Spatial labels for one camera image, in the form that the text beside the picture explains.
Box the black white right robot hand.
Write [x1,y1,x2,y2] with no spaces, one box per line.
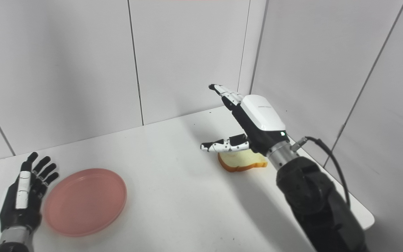
[200,84,290,156]

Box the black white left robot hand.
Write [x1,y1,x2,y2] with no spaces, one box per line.
[0,152,59,233]

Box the slice of white bread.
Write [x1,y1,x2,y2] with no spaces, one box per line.
[218,150,268,173]

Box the pink round plate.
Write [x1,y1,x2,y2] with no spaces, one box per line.
[43,168,128,237]

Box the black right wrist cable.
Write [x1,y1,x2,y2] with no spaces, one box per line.
[291,136,351,210]

